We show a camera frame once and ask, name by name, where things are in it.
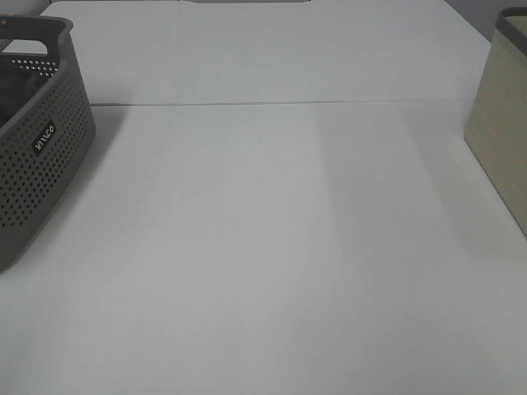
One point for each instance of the dark grey towel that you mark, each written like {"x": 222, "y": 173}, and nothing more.
{"x": 18, "y": 86}

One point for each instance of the grey perforated plastic basket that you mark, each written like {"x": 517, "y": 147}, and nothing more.
{"x": 44, "y": 143}

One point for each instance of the beige fabric storage box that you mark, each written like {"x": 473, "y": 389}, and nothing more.
{"x": 496, "y": 130}

